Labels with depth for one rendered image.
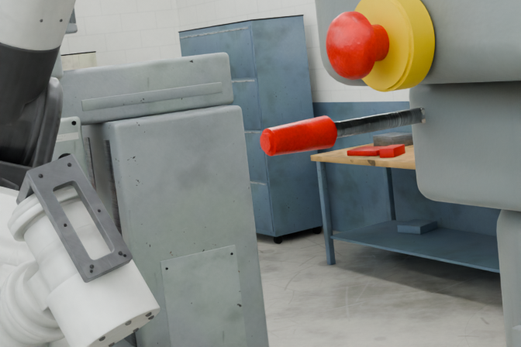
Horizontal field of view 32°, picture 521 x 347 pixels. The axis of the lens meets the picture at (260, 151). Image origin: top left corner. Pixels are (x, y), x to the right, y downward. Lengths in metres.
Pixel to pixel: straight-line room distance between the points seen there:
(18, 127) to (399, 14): 0.41
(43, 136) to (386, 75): 0.38
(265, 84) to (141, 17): 2.82
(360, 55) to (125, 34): 9.78
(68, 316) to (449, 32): 0.31
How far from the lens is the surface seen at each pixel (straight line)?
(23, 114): 0.83
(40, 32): 0.79
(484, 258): 6.14
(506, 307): 0.74
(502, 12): 0.51
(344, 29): 0.53
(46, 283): 0.66
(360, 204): 8.05
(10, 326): 0.70
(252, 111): 8.01
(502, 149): 0.65
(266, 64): 7.94
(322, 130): 0.63
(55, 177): 0.63
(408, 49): 0.53
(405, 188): 7.54
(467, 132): 0.67
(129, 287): 0.63
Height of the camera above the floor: 1.77
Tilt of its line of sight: 7 degrees down
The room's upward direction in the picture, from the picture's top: 7 degrees counter-clockwise
